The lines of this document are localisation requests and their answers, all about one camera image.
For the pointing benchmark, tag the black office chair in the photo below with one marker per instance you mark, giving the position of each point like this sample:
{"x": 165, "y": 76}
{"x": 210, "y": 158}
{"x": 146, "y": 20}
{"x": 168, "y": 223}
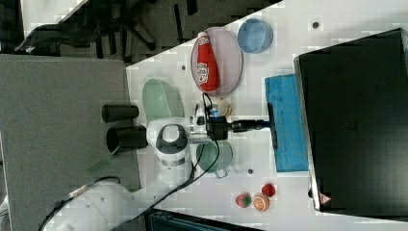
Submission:
{"x": 90, "y": 22}

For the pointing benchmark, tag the green mug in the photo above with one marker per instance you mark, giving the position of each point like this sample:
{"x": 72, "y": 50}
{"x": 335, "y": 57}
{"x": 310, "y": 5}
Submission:
{"x": 215, "y": 157}

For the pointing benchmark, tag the blue bowl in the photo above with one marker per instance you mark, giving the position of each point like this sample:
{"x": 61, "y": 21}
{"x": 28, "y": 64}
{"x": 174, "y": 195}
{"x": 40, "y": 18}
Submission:
{"x": 255, "y": 36}

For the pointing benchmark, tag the black toaster oven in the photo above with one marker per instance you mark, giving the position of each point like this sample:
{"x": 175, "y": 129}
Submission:
{"x": 342, "y": 116}

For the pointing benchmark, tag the small black cylinder holder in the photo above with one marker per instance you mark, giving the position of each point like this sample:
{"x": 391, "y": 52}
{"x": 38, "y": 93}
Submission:
{"x": 113, "y": 113}

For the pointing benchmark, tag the green perforated colander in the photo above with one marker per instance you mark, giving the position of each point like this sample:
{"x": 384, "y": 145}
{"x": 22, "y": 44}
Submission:
{"x": 161, "y": 100}

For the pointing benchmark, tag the peeled toy banana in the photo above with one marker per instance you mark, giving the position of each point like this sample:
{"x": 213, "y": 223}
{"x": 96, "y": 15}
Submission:
{"x": 223, "y": 107}

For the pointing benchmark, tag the grey round plate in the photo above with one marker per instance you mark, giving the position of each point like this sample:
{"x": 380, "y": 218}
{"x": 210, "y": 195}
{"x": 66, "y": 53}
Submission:
{"x": 229, "y": 60}

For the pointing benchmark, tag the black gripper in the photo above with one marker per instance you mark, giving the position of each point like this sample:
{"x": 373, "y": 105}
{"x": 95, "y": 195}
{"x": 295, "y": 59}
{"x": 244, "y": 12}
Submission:
{"x": 218, "y": 127}

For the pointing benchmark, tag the red plush ketchup bottle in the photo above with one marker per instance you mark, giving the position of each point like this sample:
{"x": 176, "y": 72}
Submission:
{"x": 207, "y": 71}

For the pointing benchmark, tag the toy strawberry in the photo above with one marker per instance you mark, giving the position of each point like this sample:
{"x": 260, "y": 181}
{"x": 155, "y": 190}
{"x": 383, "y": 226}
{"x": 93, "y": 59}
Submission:
{"x": 268, "y": 190}

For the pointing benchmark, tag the toy orange half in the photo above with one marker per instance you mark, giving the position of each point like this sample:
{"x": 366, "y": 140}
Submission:
{"x": 260, "y": 202}

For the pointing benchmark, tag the green slotted spatula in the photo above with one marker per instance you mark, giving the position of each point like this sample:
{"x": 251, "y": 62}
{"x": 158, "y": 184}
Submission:
{"x": 102, "y": 164}

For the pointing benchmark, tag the large black cylinder holder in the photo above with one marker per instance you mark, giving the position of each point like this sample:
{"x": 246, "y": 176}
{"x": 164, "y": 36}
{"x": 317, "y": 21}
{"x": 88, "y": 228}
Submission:
{"x": 126, "y": 139}

